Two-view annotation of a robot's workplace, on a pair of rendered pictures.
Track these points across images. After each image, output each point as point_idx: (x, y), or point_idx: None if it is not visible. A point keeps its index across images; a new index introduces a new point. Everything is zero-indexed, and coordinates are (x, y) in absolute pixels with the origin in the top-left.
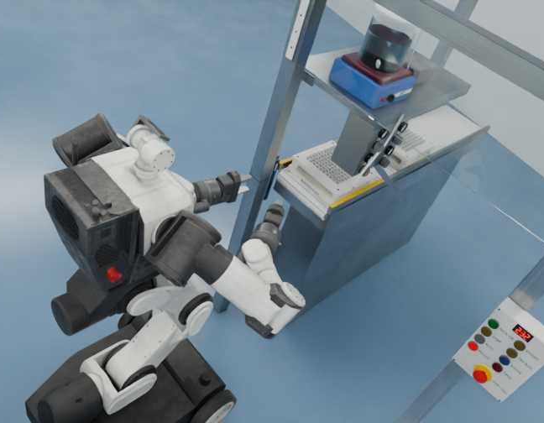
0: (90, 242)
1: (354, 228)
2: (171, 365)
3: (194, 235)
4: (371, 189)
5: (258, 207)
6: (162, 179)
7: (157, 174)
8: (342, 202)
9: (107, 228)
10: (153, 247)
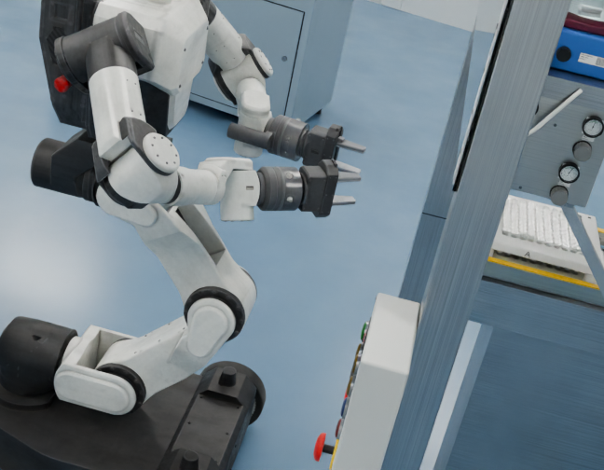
0: (43, 12)
1: (593, 423)
2: (181, 431)
3: (104, 22)
4: (578, 288)
5: (424, 274)
6: (163, 6)
7: (167, 4)
8: (487, 261)
9: (62, 5)
10: None
